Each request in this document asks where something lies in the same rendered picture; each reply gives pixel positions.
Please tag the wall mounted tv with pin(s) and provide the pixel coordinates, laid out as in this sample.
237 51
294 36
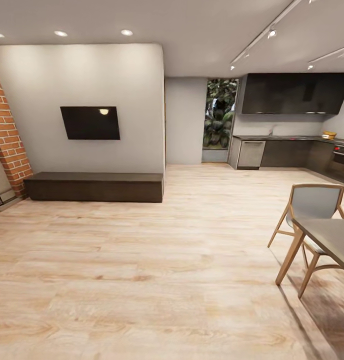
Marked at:
91 122

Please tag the fixed window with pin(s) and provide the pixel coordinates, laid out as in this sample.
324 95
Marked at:
221 98

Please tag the popcorn bag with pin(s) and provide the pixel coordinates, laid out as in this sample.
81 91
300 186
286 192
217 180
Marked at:
329 135

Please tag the breakfast table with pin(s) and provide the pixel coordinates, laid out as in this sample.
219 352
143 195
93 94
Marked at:
327 233

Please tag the cabinet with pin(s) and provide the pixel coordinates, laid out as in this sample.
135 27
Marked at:
318 93
96 186
267 93

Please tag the straight chair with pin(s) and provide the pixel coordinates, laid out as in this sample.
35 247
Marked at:
311 201

